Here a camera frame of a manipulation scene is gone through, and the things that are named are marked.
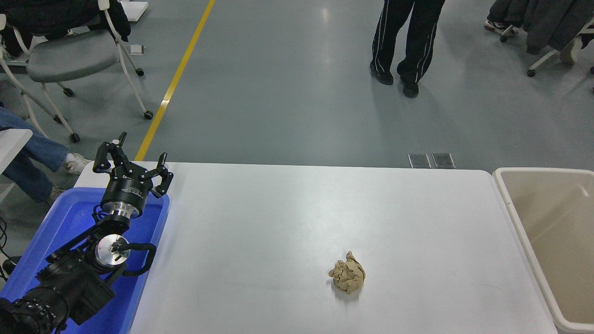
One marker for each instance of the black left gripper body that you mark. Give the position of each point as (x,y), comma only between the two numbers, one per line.
(126,190)

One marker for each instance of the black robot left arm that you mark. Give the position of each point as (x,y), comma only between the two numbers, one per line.
(69,278)

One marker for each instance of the blue plastic tray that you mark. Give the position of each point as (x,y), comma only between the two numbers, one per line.
(69,218)

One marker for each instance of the seated person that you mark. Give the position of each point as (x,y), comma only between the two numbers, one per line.
(32,148)

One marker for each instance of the small white table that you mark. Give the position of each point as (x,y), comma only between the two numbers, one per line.
(11,144)

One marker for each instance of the small white floor box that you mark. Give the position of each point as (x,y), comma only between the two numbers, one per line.
(137,48)

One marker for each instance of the grey white rolling chair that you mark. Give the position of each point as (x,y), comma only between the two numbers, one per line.
(69,55)

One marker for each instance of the white flat board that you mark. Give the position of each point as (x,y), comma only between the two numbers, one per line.
(134,9)

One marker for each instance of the black jacket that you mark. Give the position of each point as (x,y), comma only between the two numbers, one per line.
(51,14)

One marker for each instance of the crumpled tan paper ball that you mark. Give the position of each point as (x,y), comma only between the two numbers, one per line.
(348,274)

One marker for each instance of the metal floor plate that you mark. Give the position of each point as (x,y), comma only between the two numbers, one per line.
(443,161)
(419,161)

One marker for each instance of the standing person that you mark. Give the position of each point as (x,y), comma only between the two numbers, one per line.
(417,32)

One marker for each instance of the walking person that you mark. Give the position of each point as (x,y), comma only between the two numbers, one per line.
(494,26)

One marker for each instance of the large pale plastic bin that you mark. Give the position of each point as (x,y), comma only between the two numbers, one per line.
(552,222)

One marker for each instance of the dark grey coats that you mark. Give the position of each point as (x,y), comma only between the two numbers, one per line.
(547,18)

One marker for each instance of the beige bag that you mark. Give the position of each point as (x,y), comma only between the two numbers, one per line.
(570,52)

